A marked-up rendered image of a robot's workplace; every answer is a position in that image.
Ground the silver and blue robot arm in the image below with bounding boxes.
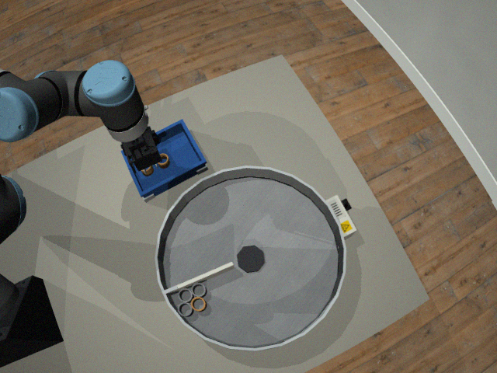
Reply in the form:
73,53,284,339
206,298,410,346
0,60,148,319

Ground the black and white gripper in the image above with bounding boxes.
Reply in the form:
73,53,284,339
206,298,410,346
120,127,162,174

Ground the blue crate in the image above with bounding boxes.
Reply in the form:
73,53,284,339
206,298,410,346
123,119,208,202

